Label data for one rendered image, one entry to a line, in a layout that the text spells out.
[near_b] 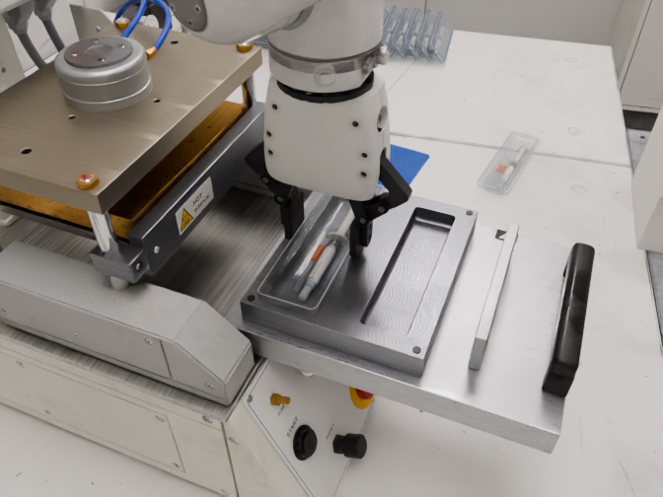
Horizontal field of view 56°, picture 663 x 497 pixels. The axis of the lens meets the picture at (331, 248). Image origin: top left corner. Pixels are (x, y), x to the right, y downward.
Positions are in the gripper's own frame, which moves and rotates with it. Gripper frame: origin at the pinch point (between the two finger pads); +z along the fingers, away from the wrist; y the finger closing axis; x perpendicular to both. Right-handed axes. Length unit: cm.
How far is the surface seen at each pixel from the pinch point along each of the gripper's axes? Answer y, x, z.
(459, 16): 34, -241, 78
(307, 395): -1.2, 8.2, 15.7
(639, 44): -41, -209, 65
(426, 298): -10.9, 3.5, 2.0
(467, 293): -13.8, -0.9, 4.5
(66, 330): 18.6, 16.1, 5.6
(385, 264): -6.2, 0.9, 2.0
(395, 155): 8, -51, 27
